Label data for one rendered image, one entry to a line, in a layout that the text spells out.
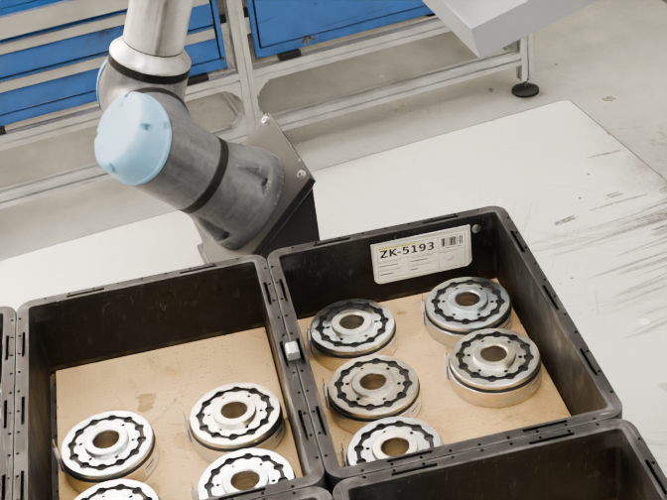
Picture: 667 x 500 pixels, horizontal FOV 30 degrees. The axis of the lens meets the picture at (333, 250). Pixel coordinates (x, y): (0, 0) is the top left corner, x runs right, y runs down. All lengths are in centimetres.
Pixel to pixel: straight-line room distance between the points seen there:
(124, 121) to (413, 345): 50
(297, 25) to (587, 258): 169
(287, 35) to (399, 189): 141
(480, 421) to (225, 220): 51
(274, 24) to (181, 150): 171
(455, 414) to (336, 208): 67
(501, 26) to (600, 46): 226
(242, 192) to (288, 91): 219
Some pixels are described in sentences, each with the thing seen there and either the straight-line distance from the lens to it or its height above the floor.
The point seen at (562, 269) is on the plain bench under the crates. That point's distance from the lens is 182.
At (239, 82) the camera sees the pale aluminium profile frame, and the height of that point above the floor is 28.
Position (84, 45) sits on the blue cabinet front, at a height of 48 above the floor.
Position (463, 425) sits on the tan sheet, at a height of 83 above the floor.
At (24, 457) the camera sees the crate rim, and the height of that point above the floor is 93.
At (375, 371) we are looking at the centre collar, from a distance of 141.
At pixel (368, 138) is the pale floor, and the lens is 357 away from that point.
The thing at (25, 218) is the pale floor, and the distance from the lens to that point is 351.
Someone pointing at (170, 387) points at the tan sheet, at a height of 83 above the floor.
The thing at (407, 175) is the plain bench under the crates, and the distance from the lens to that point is 205.
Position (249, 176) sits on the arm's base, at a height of 90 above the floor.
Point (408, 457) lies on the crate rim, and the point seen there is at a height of 93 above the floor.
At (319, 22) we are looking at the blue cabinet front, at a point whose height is 38.
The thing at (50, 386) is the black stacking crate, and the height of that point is 83.
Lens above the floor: 178
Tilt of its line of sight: 35 degrees down
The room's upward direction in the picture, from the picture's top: 8 degrees counter-clockwise
